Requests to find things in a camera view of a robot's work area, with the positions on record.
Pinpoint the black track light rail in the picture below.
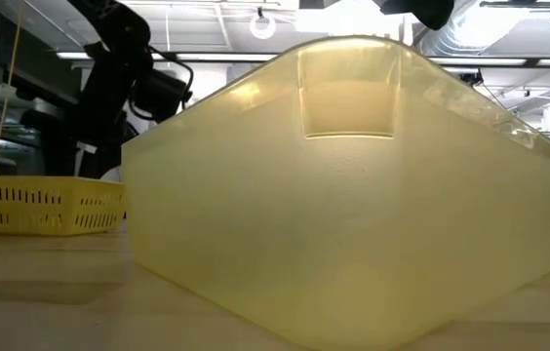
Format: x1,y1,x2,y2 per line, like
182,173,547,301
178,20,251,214
479,0,550,21

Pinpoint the silver ventilation duct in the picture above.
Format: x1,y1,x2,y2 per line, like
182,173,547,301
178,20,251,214
413,0,525,59

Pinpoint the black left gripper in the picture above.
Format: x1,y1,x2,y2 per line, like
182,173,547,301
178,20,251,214
20,43,155,180

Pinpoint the black left wrist camera cable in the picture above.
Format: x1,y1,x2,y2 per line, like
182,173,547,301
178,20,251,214
128,44,195,123

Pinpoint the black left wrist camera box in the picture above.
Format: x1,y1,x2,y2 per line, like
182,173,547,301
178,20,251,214
131,67,192,124

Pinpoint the white coiled cable ring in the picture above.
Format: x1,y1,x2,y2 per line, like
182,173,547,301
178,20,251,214
249,12,277,41

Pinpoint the large translucent yellow bin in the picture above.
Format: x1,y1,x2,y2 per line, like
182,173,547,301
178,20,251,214
120,34,550,351

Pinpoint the small yellow slotted basket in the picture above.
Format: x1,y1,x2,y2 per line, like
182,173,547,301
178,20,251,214
0,175,128,237

